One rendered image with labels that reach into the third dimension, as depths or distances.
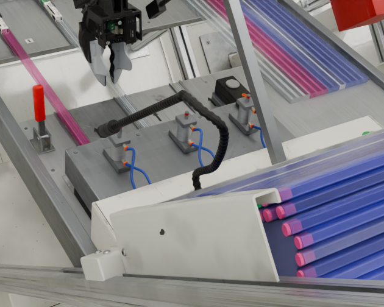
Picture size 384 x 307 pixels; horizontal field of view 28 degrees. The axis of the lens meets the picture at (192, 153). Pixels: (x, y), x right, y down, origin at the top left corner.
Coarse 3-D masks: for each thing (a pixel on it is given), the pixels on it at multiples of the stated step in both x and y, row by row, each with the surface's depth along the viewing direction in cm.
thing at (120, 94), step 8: (40, 0) 153; (48, 0) 153; (64, 24) 146; (64, 32) 146; (72, 32) 145; (72, 40) 144; (80, 48) 141; (112, 80) 134; (112, 88) 133; (120, 88) 133; (120, 96) 131; (128, 104) 130; (128, 112) 130; (144, 120) 127
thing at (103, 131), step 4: (112, 120) 97; (104, 124) 98; (108, 124) 96; (100, 128) 99; (104, 128) 97; (108, 128) 96; (120, 128) 97; (100, 132) 99; (104, 132) 98; (108, 132) 97; (112, 132) 97; (116, 132) 97; (100, 136) 100; (104, 136) 99
